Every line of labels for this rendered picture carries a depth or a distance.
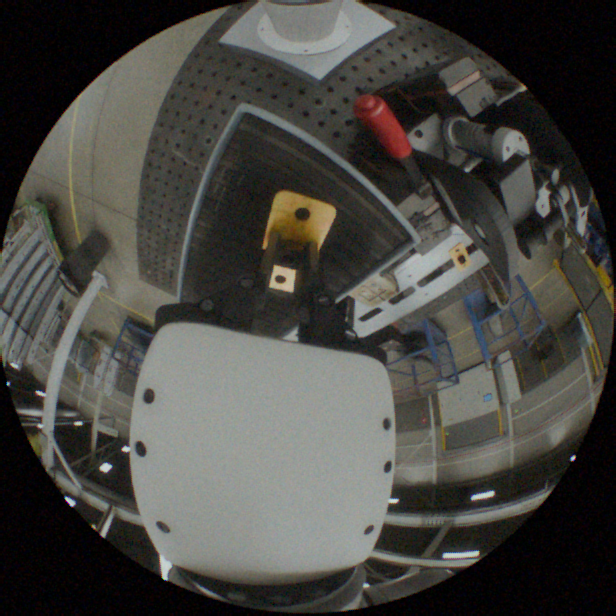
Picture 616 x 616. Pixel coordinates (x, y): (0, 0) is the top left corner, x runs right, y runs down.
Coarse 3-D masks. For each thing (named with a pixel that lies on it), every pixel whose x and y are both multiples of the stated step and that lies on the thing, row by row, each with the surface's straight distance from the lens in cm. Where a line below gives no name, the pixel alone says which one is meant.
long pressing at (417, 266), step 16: (544, 192) 59; (544, 208) 61; (448, 240) 40; (464, 240) 43; (416, 256) 39; (432, 256) 41; (448, 256) 43; (480, 256) 50; (400, 272) 41; (416, 272) 42; (448, 272) 47; (464, 272) 50; (400, 288) 44; (416, 288) 46; (432, 288) 49; (448, 288) 53; (384, 304) 48; (400, 304) 50; (416, 304) 52; (368, 320) 53; (384, 320) 54
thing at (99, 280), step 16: (96, 272) 372; (96, 288) 372; (80, 304) 364; (80, 320) 363; (64, 336) 359; (64, 352) 354; (48, 384) 367; (48, 400) 368; (48, 416) 372; (48, 432) 380; (48, 448) 390; (48, 464) 404; (64, 464) 383
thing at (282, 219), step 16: (288, 192) 11; (272, 208) 12; (288, 208) 12; (320, 208) 12; (272, 224) 12; (288, 224) 12; (304, 224) 12; (320, 224) 12; (288, 240) 13; (304, 240) 13; (320, 240) 13; (288, 256) 14; (288, 272) 15; (288, 288) 16
